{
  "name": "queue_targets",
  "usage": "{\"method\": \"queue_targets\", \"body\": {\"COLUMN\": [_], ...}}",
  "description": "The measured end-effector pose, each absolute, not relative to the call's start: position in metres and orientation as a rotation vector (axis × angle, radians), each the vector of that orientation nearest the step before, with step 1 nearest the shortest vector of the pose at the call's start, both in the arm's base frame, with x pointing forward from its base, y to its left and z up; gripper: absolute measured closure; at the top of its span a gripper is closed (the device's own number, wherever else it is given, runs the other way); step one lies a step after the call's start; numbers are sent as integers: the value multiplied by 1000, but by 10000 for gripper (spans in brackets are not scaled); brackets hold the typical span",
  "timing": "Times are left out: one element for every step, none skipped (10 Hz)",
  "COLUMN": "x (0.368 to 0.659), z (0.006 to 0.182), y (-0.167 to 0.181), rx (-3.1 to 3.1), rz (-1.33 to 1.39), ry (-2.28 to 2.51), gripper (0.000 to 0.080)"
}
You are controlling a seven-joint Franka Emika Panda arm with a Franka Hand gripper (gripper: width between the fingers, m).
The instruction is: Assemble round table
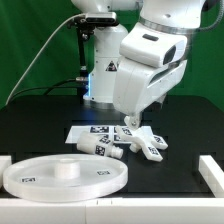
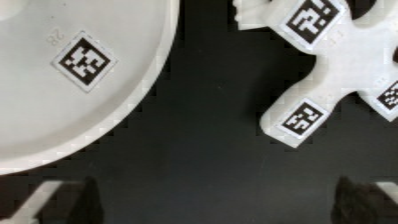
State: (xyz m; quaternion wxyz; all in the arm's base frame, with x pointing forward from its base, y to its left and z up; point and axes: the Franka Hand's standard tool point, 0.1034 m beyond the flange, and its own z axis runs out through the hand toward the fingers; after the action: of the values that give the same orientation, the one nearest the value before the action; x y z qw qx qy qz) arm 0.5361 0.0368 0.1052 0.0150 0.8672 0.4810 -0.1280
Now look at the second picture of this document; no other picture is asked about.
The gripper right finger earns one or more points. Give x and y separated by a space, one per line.
365 202

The white round table top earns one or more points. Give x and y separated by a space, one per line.
84 49

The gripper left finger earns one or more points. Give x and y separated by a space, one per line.
65 203

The white cross-shaped table base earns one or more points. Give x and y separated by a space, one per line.
353 43

